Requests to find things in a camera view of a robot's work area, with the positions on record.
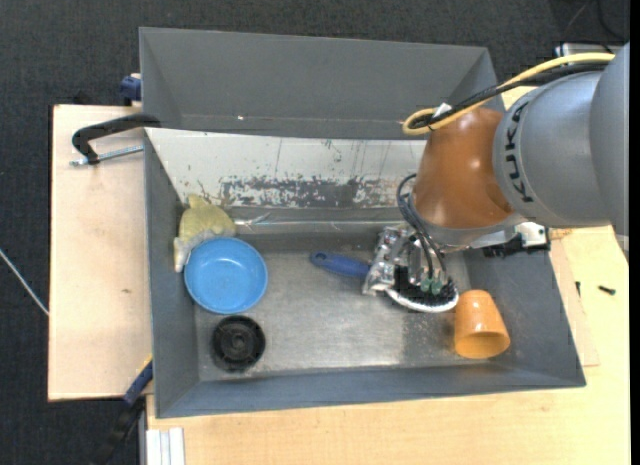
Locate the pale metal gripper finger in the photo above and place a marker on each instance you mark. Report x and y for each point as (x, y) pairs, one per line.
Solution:
(378, 278)
(387, 245)

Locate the grey metal bin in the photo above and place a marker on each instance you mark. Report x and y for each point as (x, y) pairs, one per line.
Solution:
(320, 343)

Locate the orange cup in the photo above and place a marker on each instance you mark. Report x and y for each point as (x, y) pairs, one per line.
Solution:
(480, 325)

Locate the blue bowl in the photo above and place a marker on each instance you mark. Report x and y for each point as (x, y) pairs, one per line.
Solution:
(225, 275)

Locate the black round disc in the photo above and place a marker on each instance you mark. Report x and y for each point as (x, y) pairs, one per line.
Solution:
(238, 343)

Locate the yellow cloth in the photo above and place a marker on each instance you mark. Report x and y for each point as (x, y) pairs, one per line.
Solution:
(205, 220)

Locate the small black screw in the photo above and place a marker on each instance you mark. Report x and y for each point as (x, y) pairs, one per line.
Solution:
(607, 291)

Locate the pale wood board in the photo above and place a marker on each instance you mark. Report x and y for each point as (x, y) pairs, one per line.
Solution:
(100, 253)

